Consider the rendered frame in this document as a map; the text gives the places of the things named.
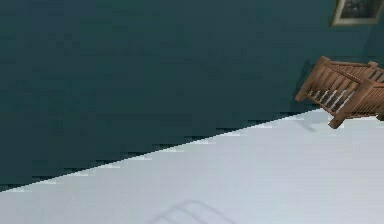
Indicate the brown wooden slatted table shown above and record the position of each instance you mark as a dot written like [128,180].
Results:
[346,87]

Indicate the grey framed wall picture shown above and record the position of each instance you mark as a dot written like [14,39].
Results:
[357,11]

